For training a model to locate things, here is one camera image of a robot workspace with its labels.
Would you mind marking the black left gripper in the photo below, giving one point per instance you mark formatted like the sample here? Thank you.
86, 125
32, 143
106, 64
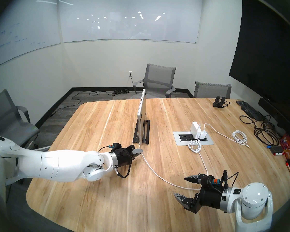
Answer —
122, 157

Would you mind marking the orange marker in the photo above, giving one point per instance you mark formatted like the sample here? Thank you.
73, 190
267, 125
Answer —
289, 168

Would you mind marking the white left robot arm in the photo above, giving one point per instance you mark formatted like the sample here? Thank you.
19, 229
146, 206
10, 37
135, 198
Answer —
62, 163

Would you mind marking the silver MacBook laptop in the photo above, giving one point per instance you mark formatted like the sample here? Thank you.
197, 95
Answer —
141, 113

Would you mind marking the glass whiteboard with blue writing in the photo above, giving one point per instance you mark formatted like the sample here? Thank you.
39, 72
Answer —
21, 33

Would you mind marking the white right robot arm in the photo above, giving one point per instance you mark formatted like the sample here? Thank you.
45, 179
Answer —
253, 197

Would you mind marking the large black TV screen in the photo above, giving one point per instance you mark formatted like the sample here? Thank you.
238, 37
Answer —
273, 52

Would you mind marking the large white power adapter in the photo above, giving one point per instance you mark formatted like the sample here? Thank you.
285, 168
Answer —
194, 130

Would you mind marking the silver table power outlet box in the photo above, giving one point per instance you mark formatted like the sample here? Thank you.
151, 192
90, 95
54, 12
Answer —
176, 139

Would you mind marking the black keyboard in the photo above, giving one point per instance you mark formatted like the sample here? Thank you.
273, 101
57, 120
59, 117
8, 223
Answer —
249, 109

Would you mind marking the wide glass whiteboard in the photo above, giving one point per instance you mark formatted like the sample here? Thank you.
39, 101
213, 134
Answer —
130, 18

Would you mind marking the colourful tissue box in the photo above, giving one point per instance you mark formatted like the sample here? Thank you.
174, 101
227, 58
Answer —
288, 147

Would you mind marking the small white USB charger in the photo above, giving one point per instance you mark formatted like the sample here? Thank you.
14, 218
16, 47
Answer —
202, 134

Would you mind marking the black vertical laptop stand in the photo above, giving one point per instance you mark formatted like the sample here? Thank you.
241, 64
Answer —
134, 140

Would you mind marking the black controller charging dock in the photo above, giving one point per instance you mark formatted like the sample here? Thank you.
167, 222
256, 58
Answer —
218, 102

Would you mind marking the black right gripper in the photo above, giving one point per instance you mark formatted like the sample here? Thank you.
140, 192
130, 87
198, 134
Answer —
209, 195

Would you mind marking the red whiteboard marker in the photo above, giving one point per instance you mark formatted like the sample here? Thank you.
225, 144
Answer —
278, 154

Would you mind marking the grey mesh office chair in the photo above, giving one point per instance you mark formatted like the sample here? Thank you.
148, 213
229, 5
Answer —
159, 75
211, 90
4, 122

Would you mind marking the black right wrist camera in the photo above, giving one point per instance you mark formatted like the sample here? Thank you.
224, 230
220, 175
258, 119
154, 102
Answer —
215, 181

